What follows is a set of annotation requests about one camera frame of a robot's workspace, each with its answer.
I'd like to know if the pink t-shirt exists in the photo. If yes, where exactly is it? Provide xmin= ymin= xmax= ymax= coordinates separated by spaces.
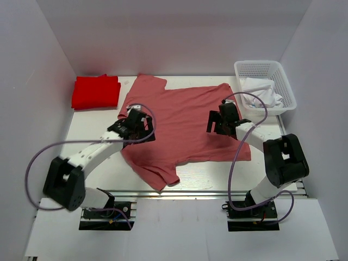
xmin=118 ymin=74 xmax=240 ymax=190

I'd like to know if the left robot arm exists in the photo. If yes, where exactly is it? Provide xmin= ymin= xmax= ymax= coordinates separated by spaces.
xmin=43 ymin=108 xmax=156 ymax=217

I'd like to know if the folded red t-shirt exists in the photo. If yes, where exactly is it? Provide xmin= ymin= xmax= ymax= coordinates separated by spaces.
xmin=71 ymin=74 xmax=121 ymax=110

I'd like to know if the white t-shirt in basket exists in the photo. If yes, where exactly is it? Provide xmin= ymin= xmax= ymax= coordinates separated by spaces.
xmin=240 ymin=77 xmax=284 ymax=108

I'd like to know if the white plastic basket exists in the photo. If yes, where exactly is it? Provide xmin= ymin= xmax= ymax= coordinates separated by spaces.
xmin=234 ymin=60 xmax=297 ymax=116

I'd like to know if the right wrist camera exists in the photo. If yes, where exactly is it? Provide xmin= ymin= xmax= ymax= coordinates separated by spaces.
xmin=221 ymin=99 xmax=235 ymax=104

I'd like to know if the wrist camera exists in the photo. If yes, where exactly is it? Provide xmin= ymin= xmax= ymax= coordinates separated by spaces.
xmin=127 ymin=104 xmax=141 ymax=110
xmin=221 ymin=99 xmax=235 ymax=104

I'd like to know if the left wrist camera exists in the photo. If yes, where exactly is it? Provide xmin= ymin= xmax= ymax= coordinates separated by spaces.
xmin=127 ymin=104 xmax=141 ymax=110

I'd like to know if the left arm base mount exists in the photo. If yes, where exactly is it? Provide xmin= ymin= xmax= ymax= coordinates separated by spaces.
xmin=79 ymin=188 xmax=136 ymax=231

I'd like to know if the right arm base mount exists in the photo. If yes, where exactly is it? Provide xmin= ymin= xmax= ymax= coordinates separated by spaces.
xmin=221 ymin=201 xmax=279 ymax=232

